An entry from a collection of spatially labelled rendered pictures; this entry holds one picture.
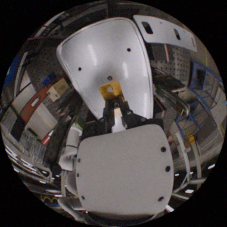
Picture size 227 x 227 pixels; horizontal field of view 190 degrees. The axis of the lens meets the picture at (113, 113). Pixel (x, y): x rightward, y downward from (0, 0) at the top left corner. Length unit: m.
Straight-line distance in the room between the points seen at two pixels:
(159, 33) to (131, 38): 0.09
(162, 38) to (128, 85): 0.19
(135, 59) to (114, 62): 0.05
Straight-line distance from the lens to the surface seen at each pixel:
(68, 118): 0.21
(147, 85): 0.23
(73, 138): 0.74
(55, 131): 0.19
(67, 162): 0.68
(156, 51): 0.25
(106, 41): 0.19
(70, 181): 0.58
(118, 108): 0.16
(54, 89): 0.18
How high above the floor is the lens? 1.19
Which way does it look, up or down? 46 degrees down
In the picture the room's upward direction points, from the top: 177 degrees clockwise
